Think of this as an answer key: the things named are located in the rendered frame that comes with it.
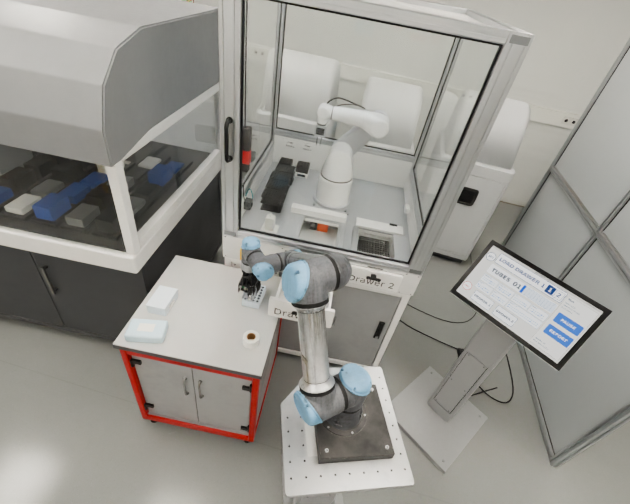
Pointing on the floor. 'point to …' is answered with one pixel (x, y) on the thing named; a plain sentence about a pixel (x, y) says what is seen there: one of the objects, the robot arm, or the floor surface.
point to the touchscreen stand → (450, 399)
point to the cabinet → (350, 324)
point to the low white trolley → (205, 353)
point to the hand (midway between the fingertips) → (250, 296)
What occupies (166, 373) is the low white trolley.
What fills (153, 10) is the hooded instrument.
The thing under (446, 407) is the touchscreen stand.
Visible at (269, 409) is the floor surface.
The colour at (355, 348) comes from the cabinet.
